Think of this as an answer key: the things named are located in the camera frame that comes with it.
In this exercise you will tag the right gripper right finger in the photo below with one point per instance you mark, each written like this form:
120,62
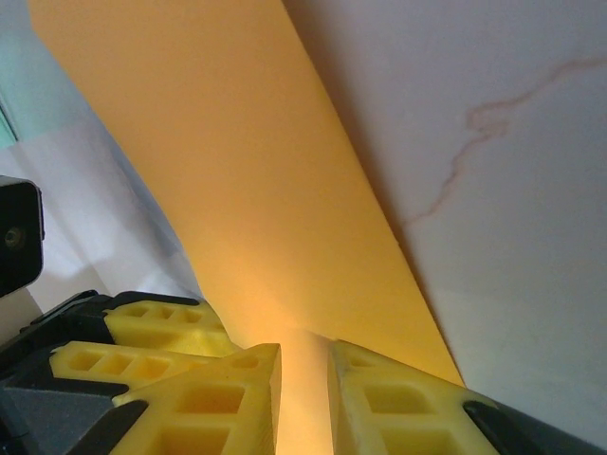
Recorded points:
403,417

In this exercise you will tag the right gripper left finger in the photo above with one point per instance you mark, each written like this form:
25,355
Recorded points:
213,407

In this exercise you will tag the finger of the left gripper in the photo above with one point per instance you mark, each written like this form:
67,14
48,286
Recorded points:
166,327
95,367

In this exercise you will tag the orange square paper sheet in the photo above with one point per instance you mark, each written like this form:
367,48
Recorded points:
237,166

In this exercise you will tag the mint green zip case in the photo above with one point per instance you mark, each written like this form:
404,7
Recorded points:
14,57

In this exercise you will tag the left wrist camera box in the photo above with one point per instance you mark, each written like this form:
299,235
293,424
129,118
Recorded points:
19,237

